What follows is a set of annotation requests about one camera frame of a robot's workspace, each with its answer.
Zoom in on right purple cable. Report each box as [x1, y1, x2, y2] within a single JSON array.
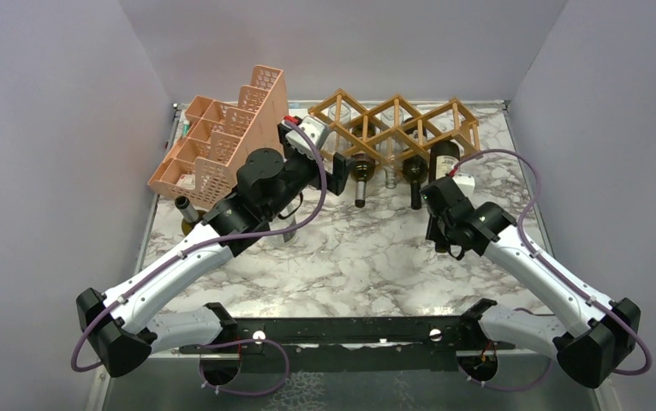
[[450, 149, 653, 394]]

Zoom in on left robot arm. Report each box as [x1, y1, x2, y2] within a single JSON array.
[[70, 116, 353, 377]]

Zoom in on clear bottle dark label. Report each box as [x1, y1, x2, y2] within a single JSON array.
[[267, 204, 296, 247]]

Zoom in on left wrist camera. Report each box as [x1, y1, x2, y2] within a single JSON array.
[[282, 116, 331, 160]]

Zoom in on green Primitivo wine bottle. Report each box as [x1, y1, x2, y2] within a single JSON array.
[[350, 123, 376, 208]]

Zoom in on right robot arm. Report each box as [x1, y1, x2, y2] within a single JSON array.
[[420, 176, 641, 389]]

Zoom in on green bottle far left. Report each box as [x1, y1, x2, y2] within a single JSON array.
[[174, 195, 207, 236]]

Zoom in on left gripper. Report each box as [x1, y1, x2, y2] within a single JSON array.
[[265, 127, 355, 219]]

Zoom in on green bottle white label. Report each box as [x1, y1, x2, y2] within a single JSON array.
[[428, 140, 461, 182]]

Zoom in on dark green embossed wine bottle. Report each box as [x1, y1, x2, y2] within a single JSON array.
[[400, 116, 430, 211]]

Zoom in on clear square glass bottle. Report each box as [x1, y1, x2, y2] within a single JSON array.
[[327, 102, 352, 153]]

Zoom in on wooden wine rack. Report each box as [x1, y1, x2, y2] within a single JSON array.
[[307, 89, 480, 166]]

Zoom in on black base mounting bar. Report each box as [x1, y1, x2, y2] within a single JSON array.
[[179, 315, 490, 373]]

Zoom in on pink plastic organizer rack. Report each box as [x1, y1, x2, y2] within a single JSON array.
[[148, 65, 289, 209]]

